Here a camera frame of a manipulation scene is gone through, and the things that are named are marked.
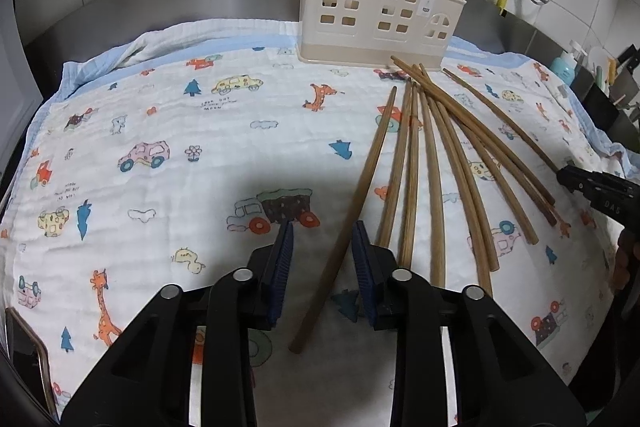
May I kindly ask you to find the wooden chopstick two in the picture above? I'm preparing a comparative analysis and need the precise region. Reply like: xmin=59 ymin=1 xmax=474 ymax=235
xmin=378 ymin=81 xmax=412 ymax=247

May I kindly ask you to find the wooden chopstick one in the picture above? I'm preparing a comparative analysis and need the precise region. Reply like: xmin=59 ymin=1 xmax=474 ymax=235
xmin=288 ymin=87 xmax=397 ymax=355

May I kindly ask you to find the wooden chopstick three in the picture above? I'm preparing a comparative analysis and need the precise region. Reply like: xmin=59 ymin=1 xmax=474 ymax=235
xmin=399 ymin=82 xmax=419 ymax=269

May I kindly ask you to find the wooden chopstick four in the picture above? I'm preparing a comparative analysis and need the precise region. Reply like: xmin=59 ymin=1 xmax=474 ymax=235
xmin=420 ymin=91 xmax=446 ymax=287

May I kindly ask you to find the wooden chopstick seven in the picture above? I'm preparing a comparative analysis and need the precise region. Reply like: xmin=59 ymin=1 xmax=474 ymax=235
xmin=412 ymin=65 xmax=539 ymax=245

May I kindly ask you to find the wooden chopstick six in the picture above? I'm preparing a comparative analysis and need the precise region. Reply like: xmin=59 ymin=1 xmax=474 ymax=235
xmin=435 ymin=102 xmax=499 ymax=272

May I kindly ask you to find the wooden chopstick five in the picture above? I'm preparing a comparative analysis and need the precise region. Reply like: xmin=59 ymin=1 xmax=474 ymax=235
xmin=427 ymin=95 xmax=492 ymax=296

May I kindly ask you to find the wooden chopstick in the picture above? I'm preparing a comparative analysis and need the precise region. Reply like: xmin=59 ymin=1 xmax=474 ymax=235
xmin=442 ymin=68 xmax=559 ymax=173

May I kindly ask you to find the person right hand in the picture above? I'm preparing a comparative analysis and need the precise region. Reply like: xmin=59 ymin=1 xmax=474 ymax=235
xmin=611 ymin=229 xmax=640 ymax=291

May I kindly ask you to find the black utensil cup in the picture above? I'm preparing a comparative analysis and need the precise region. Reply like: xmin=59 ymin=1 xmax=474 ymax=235
xmin=570 ymin=66 xmax=639 ymax=143

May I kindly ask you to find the teal soap pump bottle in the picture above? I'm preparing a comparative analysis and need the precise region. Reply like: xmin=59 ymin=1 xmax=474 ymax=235
xmin=550 ymin=40 xmax=585 ymax=87

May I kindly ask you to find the cartoon print white cloth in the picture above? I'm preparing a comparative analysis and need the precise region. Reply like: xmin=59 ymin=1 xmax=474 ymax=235
xmin=1 ymin=20 xmax=639 ymax=426

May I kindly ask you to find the beige plastic utensil holder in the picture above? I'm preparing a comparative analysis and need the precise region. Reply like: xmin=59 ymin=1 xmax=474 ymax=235
xmin=297 ymin=0 xmax=465 ymax=70

